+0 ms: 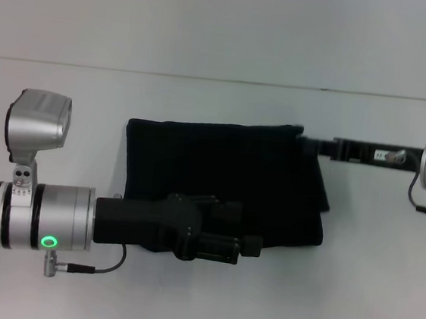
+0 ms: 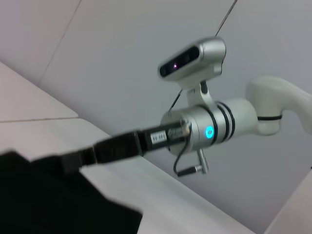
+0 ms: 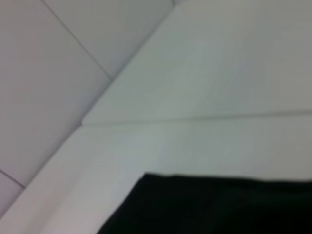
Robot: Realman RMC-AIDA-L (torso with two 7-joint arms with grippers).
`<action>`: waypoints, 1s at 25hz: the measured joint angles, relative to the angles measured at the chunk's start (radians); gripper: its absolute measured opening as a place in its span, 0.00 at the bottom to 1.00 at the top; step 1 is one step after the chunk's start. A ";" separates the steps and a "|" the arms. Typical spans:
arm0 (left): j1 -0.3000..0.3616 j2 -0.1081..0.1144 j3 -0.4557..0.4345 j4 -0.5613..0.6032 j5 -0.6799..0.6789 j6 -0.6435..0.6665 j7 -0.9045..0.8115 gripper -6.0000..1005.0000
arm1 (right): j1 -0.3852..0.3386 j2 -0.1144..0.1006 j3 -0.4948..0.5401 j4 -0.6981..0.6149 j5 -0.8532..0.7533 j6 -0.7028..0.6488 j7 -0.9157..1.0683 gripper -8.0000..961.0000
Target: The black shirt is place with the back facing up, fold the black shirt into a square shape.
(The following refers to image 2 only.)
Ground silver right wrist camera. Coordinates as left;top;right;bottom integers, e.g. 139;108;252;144
157;36;227;109

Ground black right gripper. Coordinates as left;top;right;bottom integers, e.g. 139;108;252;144
60;121;192;176

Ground black t-shirt with FREE print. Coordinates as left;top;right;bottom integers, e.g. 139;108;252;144
0;150;144;234

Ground right gripper cable with connector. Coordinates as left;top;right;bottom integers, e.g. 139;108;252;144
173;123;211;178

